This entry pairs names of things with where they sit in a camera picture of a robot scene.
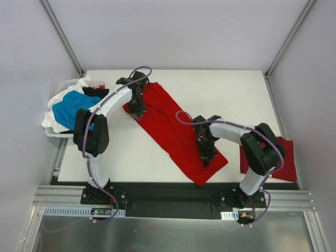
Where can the white cable duct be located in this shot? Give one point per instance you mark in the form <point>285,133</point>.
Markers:
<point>230,216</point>
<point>69,211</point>

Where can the left white cable duct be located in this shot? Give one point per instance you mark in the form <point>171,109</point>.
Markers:
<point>69,211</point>

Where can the blue t shirt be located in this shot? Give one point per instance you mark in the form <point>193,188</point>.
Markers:
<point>65,111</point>

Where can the aluminium frame rail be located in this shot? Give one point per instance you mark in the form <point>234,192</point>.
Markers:
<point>277,200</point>

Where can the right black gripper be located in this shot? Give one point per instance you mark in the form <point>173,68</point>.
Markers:
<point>207,152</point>

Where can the bright red t shirt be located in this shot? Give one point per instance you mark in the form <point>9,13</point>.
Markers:
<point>176,139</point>

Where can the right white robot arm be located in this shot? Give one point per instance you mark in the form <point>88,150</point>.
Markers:
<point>262,150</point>

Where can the white plastic laundry basket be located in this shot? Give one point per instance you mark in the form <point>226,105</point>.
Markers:
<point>53,128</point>

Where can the right white cable duct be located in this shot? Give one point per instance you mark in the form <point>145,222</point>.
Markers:
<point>230,216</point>

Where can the black t shirt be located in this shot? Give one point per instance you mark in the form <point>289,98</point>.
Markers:
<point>95,92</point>

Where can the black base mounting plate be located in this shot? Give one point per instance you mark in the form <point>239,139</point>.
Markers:
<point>172,200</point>

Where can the folded dark red t shirt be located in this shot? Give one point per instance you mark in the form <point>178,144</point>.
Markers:
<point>288,171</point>

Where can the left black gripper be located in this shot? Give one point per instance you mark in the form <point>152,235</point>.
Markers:
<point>137,109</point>

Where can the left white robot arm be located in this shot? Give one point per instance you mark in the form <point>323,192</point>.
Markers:
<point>91,133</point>

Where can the white t shirt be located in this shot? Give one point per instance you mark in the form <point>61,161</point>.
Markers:
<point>64,105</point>

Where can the pink garment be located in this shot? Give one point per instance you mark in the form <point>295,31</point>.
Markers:
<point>100,87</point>

